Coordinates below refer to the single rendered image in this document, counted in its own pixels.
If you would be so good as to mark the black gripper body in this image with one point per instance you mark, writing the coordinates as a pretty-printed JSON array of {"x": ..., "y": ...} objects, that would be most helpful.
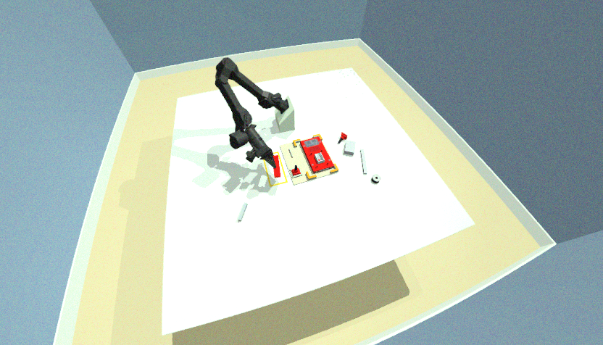
[{"x": 262, "y": 147}]

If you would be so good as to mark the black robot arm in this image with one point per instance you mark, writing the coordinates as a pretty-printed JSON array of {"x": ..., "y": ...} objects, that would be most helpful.
[{"x": 227, "y": 69}]

